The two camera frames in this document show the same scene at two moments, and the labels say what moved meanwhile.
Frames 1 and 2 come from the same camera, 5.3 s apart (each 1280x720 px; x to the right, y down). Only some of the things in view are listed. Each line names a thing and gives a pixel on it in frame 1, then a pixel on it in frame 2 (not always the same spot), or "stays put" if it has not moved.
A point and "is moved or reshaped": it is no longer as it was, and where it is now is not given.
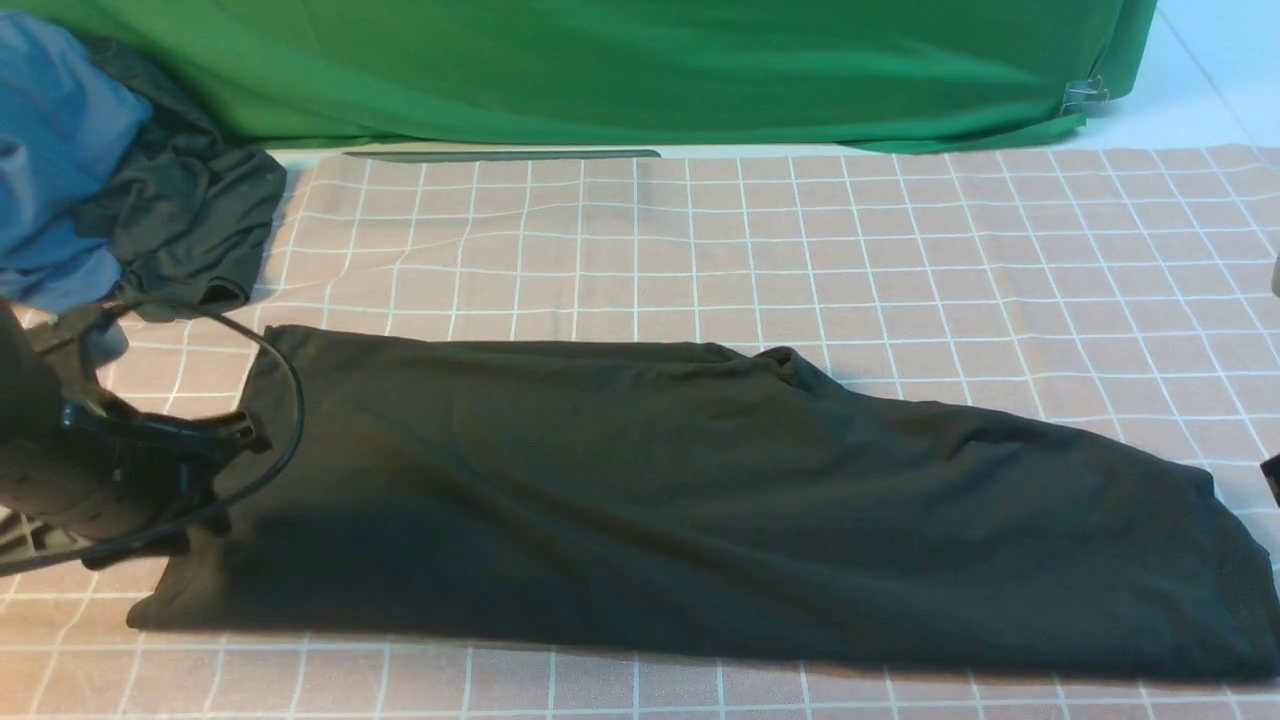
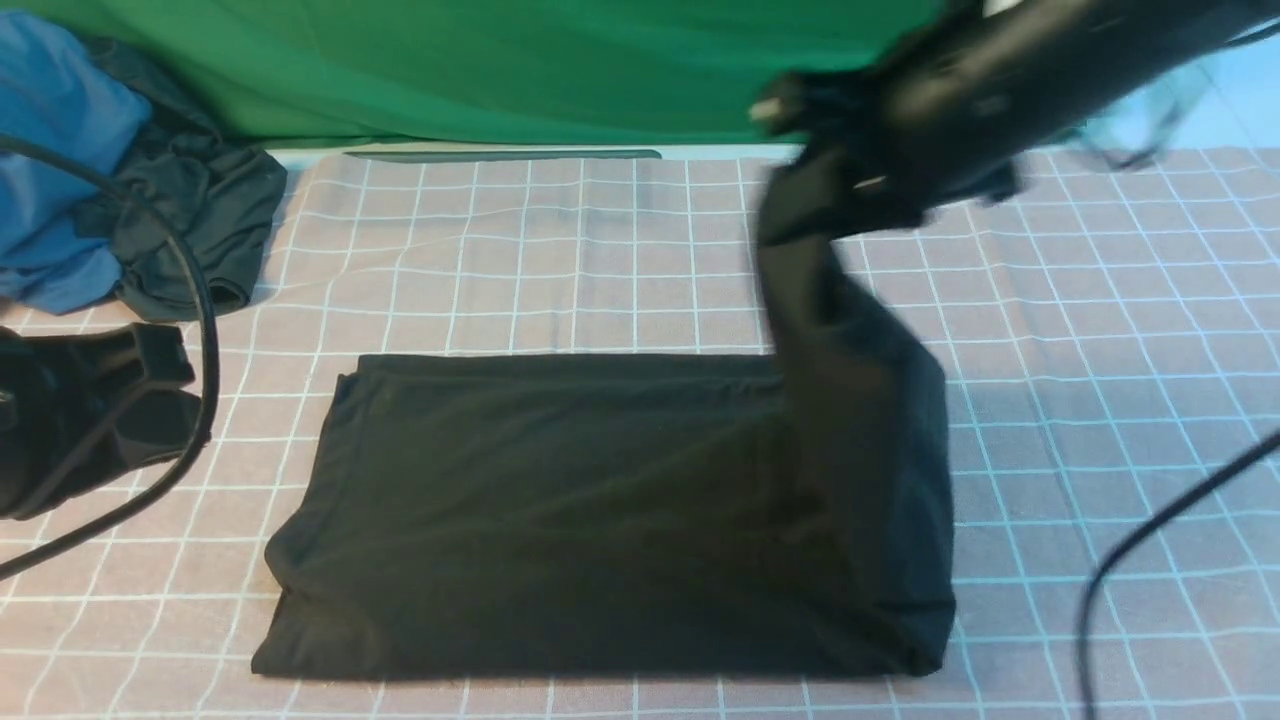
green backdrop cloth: [873, 76] stays put
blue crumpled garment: [66, 121] stays put
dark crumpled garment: [187, 214] stays put
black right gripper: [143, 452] to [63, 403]
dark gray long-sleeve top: [704, 499] is moved or reshaped
